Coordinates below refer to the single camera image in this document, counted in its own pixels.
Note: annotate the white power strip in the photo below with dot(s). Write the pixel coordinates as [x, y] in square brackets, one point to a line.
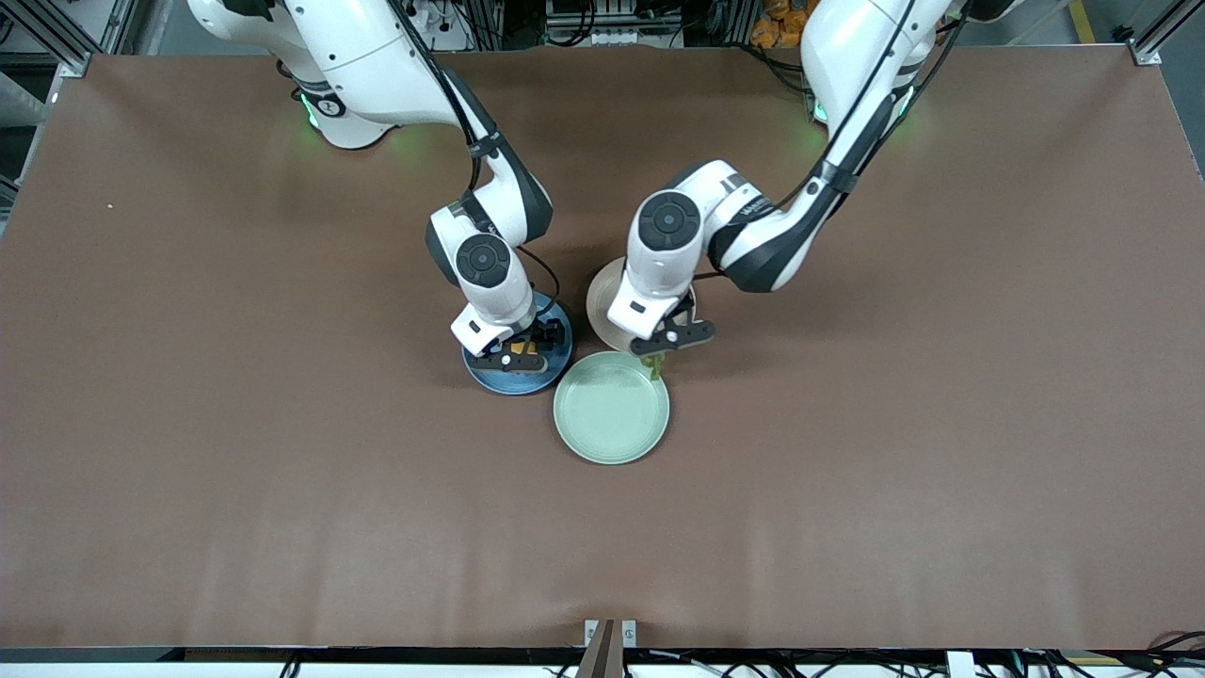
[447, 24]

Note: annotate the green plate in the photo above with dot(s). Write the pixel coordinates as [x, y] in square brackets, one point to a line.
[612, 414]

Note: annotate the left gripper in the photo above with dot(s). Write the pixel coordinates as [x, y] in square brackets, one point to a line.
[684, 312]

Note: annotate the blue plate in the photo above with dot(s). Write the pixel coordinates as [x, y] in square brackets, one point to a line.
[513, 383]

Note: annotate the metal table edge bracket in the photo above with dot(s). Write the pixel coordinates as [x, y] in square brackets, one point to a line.
[607, 659]

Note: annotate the beige plate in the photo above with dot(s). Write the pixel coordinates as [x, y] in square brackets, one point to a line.
[602, 311]

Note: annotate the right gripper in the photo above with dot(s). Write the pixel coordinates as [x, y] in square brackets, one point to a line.
[546, 331]

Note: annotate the orange packets pile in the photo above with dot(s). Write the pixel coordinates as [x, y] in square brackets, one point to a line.
[781, 28]

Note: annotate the brown table cover sheet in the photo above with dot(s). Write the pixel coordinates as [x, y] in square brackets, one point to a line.
[847, 518]

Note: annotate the yellow lemon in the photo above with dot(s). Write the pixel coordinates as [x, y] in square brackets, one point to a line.
[527, 348]

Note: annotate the green lettuce leaf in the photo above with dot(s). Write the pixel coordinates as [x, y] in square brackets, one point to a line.
[655, 367]

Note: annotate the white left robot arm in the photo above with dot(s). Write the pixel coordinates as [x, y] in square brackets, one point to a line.
[847, 56]

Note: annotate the aluminium frame post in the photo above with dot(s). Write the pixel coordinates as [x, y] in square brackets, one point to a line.
[1163, 28]
[47, 38]

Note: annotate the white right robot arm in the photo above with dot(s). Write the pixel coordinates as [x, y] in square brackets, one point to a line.
[377, 56]

